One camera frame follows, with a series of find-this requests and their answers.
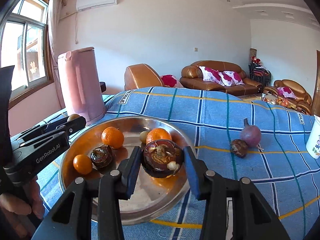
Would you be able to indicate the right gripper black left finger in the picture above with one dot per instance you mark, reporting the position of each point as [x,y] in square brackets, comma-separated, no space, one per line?
[70,217]

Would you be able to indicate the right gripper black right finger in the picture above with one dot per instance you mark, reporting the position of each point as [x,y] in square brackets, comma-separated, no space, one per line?
[253,218]

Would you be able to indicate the small orange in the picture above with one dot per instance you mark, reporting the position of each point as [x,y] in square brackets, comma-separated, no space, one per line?
[82,164]

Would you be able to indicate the small yellow round fruit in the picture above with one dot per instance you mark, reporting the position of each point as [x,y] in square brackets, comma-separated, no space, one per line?
[143,136]

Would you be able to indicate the dark brown mangosteen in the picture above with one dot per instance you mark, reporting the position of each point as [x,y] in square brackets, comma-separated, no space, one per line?
[162,158]

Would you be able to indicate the large orange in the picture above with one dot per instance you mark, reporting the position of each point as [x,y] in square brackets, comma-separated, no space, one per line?
[158,134]

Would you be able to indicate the small yellow-brown longan fruit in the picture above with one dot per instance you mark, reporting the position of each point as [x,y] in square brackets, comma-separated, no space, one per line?
[72,117]

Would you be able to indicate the person's left hand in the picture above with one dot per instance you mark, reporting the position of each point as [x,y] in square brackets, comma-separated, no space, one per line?
[16,210]

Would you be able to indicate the silver metal plate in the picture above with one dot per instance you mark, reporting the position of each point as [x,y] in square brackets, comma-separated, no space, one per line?
[146,197]

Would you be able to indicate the blue plaid tablecloth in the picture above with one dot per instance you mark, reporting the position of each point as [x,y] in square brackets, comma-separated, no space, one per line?
[284,172]

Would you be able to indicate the purple red onion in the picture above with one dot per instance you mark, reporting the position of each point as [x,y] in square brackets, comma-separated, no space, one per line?
[251,134]

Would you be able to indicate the pink electric kettle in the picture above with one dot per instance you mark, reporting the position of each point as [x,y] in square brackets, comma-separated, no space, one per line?
[80,84]

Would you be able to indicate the white cartoon mug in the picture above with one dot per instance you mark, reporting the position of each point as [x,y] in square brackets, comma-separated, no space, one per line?
[313,144]

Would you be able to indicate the wooden coffee table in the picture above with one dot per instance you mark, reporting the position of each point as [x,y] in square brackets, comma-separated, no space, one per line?
[270,98]

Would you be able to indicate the brown wooden door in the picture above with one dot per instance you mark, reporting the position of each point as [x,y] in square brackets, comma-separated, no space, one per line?
[316,91]

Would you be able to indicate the pink floral cushion on armchair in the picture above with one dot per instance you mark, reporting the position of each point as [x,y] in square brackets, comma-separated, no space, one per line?
[286,92]

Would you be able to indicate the brown leather armchair far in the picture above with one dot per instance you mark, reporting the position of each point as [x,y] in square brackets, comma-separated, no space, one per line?
[303,100]

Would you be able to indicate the stacked dark chairs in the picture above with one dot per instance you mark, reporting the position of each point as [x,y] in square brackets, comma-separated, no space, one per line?
[259,74]

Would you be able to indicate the long brown leather sofa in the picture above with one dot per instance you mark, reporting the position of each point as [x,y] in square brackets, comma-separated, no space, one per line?
[219,76]

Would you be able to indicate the pink floral cushion near chair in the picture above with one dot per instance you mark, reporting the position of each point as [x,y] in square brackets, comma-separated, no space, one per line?
[171,81]

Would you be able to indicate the window with frame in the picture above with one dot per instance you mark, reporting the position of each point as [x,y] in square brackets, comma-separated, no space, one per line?
[24,45]

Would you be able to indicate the white wall air conditioner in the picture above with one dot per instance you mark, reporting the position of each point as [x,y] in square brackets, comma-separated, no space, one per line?
[89,4]

